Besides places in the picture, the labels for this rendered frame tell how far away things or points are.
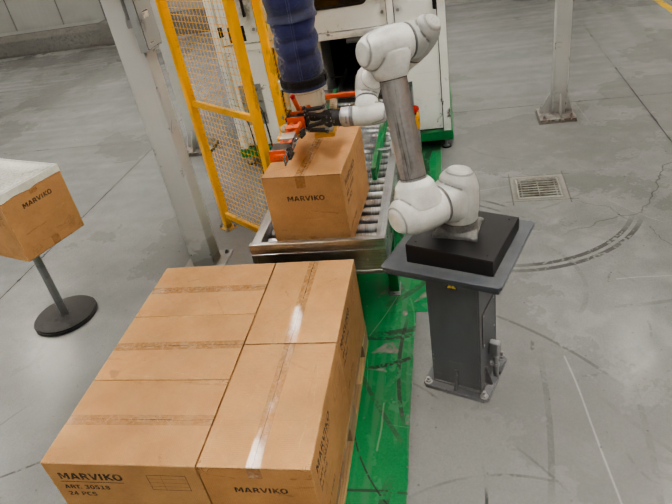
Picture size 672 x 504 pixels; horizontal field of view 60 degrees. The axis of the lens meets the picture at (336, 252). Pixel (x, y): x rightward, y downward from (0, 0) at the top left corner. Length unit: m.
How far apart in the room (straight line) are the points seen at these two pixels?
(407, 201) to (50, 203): 2.16
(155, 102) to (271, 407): 2.08
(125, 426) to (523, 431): 1.63
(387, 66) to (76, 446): 1.75
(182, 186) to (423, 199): 2.02
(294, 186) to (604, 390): 1.71
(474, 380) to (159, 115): 2.30
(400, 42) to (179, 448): 1.60
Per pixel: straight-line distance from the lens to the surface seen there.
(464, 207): 2.31
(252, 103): 3.49
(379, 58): 2.09
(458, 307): 2.55
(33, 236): 3.59
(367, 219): 3.16
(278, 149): 2.42
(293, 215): 2.93
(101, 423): 2.44
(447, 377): 2.87
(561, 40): 5.49
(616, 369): 3.06
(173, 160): 3.76
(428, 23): 2.19
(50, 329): 4.10
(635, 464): 2.72
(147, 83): 3.62
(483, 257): 2.28
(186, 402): 2.35
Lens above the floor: 2.12
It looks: 33 degrees down
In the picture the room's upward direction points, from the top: 11 degrees counter-clockwise
